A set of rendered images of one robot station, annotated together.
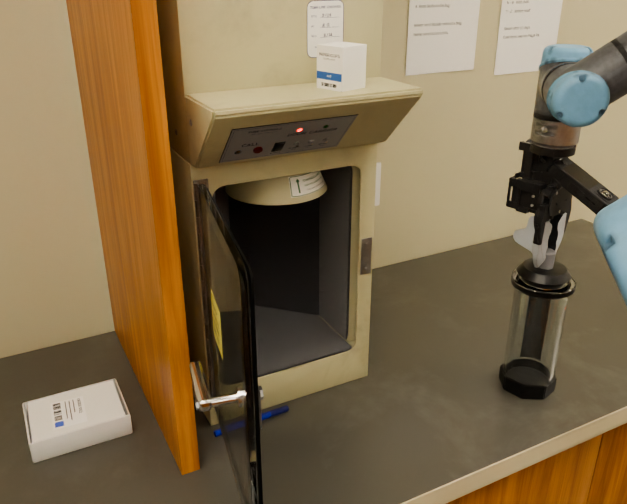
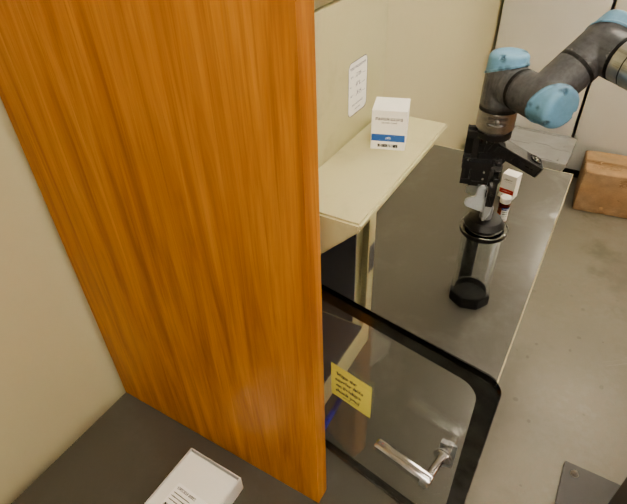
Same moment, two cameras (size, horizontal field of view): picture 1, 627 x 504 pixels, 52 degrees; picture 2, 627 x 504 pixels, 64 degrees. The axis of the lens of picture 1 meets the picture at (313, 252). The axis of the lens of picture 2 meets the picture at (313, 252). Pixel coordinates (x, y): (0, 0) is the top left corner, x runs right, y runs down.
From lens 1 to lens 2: 0.61 m
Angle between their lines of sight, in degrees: 29
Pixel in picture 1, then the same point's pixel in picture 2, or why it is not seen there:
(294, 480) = not seen: hidden behind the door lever
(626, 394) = (524, 278)
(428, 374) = (406, 316)
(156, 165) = (313, 296)
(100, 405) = (205, 482)
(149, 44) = (312, 188)
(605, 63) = (572, 74)
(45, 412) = not seen: outside the picture
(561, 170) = (505, 149)
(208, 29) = not seen: hidden behind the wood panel
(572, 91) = (558, 103)
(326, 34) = (358, 90)
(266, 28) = (326, 105)
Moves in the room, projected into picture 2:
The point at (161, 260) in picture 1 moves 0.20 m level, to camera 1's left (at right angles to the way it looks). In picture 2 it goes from (313, 369) to (170, 444)
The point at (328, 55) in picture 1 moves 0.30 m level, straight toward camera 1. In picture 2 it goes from (388, 119) to (569, 222)
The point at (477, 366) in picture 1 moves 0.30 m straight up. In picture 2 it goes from (429, 295) to (445, 197)
